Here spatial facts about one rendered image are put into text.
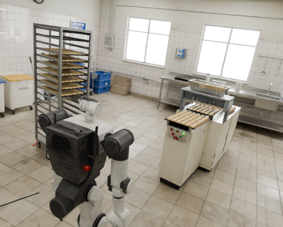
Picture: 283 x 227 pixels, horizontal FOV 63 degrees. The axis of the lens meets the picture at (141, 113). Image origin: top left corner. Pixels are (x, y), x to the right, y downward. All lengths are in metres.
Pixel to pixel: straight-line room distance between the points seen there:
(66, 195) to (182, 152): 1.86
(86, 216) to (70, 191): 0.37
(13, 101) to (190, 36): 4.62
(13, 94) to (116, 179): 4.21
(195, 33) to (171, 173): 4.46
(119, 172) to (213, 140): 2.44
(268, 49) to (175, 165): 4.30
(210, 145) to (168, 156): 0.77
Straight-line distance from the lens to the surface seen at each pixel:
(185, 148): 2.90
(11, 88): 5.19
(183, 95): 3.56
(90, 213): 1.63
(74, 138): 1.10
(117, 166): 1.21
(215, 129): 3.45
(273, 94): 6.56
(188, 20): 6.81
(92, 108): 1.22
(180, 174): 3.07
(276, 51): 6.54
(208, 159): 3.63
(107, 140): 1.12
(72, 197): 1.34
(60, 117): 1.39
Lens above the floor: 1.84
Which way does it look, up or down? 18 degrees down
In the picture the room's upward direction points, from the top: 8 degrees clockwise
